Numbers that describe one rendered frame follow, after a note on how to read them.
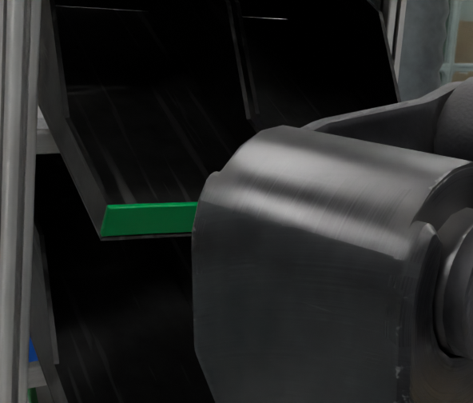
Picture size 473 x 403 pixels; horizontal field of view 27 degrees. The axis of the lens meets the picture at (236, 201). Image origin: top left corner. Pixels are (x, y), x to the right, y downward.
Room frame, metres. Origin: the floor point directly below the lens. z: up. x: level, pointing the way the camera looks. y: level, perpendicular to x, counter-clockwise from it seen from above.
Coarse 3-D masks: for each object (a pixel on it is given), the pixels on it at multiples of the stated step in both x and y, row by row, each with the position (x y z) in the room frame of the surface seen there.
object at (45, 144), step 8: (40, 136) 0.63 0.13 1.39; (48, 136) 0.63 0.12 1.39; (40, 144) 0.63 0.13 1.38; (48, 144) 0.63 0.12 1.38; (40, 152) 0.63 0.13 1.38; (48, 152) 0.63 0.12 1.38; (56, 152) 0.64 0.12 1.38; (32, 368) 0.63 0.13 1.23; (40, 368) 0.64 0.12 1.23; (32, 376) 0.63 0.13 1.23; (40, 376) 0.64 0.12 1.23; (32, 384) 0.63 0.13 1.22; (40, 384) 0.64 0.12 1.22
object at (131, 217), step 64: (64, 0) 0.79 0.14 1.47; (128, 0) 0.81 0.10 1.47; (192, 0) 0.75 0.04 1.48; (64, 64) 0.71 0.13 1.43; (128, 64) 0.73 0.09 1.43; (192, 64) 0.75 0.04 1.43; (64, 128) 0.61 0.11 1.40; (128, 128) 0.65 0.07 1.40; (192, 128) 0.68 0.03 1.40; (256, 128) 0.66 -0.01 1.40; (128, 192) 0.59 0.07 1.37; (192, 192) 0.61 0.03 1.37
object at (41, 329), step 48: (48, 192) 0.78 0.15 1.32; (48, 240) 0.75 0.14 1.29; (96, 240) 0.77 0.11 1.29; (144, 240) 0.78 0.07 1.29; (48, 288) 0.63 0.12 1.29; (96, 288) 0.71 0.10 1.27; (144, 288) 0.73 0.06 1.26; (192, 288) 0.72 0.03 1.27; (48, 336) 0.62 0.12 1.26; (96, 336) 0.67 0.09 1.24; (144, 336) 0.68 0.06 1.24; (192, 336) 0.70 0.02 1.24; (48, 384) 0.62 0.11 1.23; (96, 384) 0.63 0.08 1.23; (144, 384) 0.64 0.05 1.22; (192, 384) 0.65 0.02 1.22
